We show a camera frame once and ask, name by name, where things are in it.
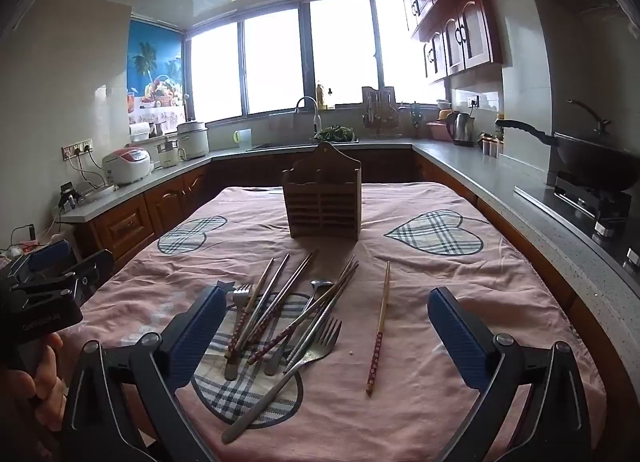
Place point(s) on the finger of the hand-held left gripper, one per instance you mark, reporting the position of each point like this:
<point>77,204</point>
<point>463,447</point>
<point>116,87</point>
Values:
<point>50,254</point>
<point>95,269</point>

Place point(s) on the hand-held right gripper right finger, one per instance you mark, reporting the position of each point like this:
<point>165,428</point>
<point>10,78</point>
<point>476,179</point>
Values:
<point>452,337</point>

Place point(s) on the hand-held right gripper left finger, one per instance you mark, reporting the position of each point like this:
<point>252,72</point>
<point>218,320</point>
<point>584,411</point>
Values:
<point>200,327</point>

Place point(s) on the pile of chopsticks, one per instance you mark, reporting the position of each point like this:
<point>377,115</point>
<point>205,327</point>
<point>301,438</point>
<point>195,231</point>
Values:
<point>234,342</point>

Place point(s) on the wooden chopstick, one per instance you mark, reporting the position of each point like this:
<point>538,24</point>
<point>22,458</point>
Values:
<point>381,322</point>

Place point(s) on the wooden utensil holder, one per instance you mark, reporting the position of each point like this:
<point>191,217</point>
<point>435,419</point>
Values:
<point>322,204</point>

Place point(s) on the person's left hand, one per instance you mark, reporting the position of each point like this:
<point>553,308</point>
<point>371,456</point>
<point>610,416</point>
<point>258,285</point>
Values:
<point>35,382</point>

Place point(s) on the small steel fork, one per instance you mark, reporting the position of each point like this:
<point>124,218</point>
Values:
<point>243,299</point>

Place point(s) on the pink tablecloth with plaid hearts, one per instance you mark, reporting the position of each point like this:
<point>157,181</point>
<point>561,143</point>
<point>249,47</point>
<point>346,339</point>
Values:
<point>425,392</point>

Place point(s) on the black charger stand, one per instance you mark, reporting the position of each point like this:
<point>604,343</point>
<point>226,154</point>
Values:
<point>69,194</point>

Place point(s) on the wooden base cabinets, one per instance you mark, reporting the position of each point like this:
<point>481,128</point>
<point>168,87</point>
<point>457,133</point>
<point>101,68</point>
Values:
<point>165,202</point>

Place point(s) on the large steel fork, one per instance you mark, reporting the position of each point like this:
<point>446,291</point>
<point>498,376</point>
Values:
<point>280,387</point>

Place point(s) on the white and red rice cooker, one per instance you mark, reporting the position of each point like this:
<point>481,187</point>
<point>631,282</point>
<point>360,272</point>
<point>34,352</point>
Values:
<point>127,164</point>

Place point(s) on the steel spoon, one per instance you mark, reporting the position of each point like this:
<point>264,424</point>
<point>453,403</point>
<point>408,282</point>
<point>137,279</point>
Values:
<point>321,285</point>

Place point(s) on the small white electric pot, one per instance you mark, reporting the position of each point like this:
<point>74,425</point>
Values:
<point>169,154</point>

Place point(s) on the large white cooker pot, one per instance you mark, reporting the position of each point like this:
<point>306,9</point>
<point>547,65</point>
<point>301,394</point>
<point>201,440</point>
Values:
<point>194,139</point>

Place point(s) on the grey speckled countertop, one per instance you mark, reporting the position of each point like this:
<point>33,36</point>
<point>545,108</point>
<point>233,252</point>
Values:
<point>500,176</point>

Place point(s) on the gas stove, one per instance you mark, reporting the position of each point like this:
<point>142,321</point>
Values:
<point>590,202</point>

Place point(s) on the green and white cup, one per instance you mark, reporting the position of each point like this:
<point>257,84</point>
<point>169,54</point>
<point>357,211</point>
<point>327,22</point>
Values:
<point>243,136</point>

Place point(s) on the spice jars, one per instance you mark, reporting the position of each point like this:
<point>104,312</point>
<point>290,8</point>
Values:
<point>491,145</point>

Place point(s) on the kitchen sink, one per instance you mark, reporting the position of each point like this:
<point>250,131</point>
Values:
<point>280,145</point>

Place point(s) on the pink basin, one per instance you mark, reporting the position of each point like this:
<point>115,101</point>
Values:
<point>437,131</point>

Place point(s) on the stainless electric kettle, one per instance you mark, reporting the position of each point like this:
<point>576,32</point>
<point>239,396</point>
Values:
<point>462,130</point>

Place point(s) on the tropical fruit printed blind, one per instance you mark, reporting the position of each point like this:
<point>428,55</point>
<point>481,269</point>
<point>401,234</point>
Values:
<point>152,66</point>

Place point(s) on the orange bowl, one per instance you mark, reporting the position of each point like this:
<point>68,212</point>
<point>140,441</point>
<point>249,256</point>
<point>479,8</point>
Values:
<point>446,115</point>

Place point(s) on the hanging dish cloth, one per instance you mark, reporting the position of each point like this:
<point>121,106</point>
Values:
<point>281,120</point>

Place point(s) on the black wok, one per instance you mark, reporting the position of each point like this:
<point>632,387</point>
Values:
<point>595,156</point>

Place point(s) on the white bowls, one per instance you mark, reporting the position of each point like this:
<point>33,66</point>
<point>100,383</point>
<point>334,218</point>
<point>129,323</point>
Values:
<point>443,104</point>

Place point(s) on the metal dish rack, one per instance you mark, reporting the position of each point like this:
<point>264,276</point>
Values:
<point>380,114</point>

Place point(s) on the green leafy vegetables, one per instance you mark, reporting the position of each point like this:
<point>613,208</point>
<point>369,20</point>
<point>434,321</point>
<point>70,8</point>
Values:
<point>336,133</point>

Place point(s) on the chrome faucet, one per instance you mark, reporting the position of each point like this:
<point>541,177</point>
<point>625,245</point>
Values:
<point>314,114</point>

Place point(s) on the yellow oil bottle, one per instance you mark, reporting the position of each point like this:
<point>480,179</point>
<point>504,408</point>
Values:
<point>319,96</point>

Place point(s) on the clear soap dispenser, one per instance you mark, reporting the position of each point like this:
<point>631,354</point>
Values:
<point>330,100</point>

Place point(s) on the kitchen window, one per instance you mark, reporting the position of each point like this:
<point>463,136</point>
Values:
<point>275,61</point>

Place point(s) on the wall socket strip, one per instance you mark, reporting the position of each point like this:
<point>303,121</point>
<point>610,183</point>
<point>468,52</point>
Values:
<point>77,148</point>

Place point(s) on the wall outlet with plug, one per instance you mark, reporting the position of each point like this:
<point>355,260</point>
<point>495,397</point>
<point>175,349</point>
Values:
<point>473,101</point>

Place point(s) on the wooden wall cabinets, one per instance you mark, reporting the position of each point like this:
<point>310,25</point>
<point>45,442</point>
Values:
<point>450,6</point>

